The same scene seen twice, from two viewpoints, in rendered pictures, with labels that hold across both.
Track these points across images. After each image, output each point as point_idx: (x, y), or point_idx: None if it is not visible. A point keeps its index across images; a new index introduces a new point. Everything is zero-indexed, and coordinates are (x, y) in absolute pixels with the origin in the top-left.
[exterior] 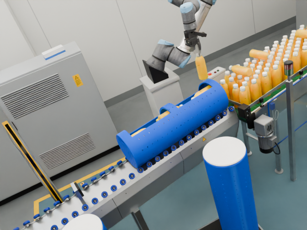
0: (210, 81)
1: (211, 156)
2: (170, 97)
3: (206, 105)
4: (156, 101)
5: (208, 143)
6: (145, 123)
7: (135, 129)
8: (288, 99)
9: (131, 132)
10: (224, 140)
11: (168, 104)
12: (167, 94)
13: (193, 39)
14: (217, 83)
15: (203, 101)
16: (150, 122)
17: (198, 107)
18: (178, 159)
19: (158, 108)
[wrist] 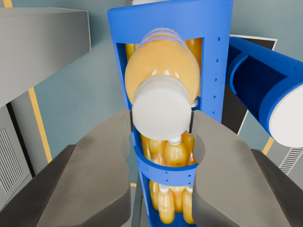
0: (177, 24)
1: (300, 138)
2: (9, 54)
3: (224, 88)
4: (14, 93)
5: (272, 123)
6: (142, 186)
7: (145, 201)
8: None
9: (147, 206)
10: (299, 100)
11: (170, 176)
12: (1, 64)
13: None
14: (205, 6)
15: (219, 97)
16: (142, 178)
17: (220, 113)
18: None
19: (29, 86)
